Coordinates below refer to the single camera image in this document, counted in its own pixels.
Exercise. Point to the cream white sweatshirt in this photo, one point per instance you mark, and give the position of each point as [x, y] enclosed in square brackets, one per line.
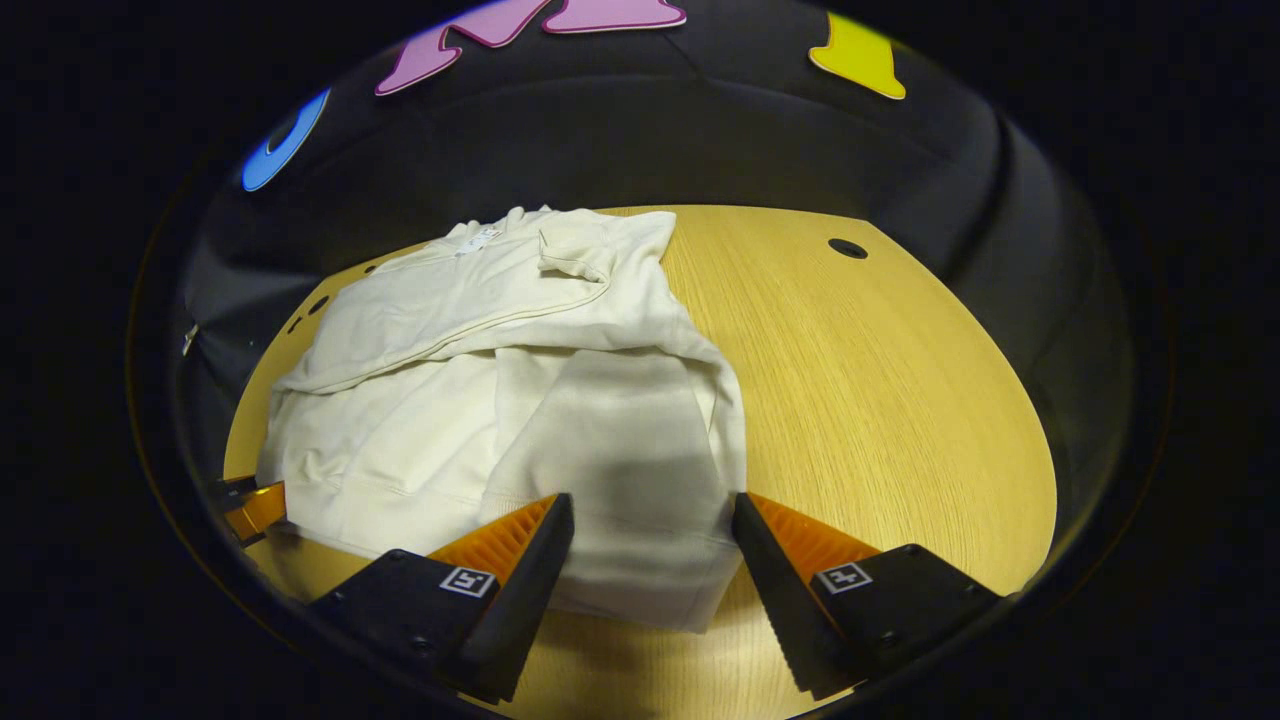
[450, 420]

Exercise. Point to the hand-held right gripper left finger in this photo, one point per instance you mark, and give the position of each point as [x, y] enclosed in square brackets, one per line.
[520, 600]

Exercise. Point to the white clip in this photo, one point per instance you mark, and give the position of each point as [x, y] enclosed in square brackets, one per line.
[188, 338]

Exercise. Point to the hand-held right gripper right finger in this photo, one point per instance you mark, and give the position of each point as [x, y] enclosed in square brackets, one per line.
[775, 600]

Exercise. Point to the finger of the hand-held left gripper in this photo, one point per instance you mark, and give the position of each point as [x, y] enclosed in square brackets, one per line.
[258, 508]

